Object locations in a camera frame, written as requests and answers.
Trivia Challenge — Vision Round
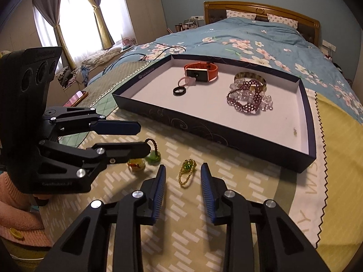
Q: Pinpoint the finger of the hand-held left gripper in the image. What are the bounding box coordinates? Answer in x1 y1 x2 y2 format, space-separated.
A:
42 106 142 137
37 140 152 178

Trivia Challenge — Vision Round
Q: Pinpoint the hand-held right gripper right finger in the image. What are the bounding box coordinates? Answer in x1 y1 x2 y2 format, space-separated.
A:
200 163 331 272

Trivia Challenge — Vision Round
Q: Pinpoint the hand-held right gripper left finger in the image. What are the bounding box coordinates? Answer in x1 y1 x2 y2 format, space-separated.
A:
35 164 168 272

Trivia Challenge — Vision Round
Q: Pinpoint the yellow green charm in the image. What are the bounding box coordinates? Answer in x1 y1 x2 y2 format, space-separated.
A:
127 159 146 173

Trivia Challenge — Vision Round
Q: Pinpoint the green charm with bead loop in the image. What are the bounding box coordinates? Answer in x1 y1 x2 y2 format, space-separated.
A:
145 138 161 163

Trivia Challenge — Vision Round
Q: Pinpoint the gold bead ring green stone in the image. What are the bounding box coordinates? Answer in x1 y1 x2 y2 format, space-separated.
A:
179 159 196 187

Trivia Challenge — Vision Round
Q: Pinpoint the dark blue shallow cardboard box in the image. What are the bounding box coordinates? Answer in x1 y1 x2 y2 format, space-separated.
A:
112 54 316 174

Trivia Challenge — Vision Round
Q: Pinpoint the dark red beaded bracelet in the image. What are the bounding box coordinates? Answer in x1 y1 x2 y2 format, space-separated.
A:
226 81 264 116

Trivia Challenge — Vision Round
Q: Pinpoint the clear crystal bracelet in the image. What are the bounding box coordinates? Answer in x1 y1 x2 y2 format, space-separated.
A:
230 83 274 111

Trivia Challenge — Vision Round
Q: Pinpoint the orange smart watch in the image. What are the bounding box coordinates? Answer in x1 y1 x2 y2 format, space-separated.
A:
184 61 219 83

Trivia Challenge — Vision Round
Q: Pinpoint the gold bangle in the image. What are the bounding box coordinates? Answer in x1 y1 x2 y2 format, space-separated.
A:
234 72 267 92

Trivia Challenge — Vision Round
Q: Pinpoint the patchwork patterned cloth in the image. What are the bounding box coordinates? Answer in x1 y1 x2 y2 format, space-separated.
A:
40 59 363 272

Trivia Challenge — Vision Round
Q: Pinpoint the smartphone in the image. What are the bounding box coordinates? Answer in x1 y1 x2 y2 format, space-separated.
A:
64 90 88 107

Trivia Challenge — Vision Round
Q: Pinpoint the blue hanging cloth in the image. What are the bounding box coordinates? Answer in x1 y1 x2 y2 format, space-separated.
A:
80 65 91 87

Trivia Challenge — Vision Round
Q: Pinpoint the heap of light clothes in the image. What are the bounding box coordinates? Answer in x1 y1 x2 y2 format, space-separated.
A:
82 47 122 66

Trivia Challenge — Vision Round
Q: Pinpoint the grey and yellow curtain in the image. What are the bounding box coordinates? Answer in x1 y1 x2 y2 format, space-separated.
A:
31 0 83 68
76 0 115 50

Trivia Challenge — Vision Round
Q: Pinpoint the beige wardrobe panel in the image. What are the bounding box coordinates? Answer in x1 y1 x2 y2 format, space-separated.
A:
125 0 168 46

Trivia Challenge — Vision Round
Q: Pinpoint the blue floral duvet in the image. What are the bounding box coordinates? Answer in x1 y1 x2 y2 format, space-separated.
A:
86 17 355 125

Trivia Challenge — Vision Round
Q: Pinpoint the white patterned pillow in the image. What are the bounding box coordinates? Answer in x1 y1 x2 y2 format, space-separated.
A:
267 14 299 29
226 10 257 20

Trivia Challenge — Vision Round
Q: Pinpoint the wooden headboard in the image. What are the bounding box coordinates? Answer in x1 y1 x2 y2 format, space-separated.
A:
204 1 321 47

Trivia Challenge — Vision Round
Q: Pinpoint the black cable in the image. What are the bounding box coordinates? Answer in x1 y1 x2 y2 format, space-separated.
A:
102 45 186 74

